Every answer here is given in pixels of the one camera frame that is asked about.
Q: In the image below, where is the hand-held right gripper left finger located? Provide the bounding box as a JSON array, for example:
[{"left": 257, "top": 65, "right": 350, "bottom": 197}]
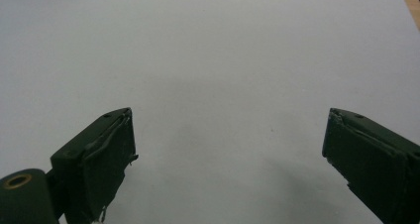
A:
[{"left": 49, "top": 107, "right": 140, "bottom": 224}]

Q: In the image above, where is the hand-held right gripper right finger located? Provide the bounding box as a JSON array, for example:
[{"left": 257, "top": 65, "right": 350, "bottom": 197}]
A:
[{"left": 321, "top": 107, "right": 420, "bottom": 224}]

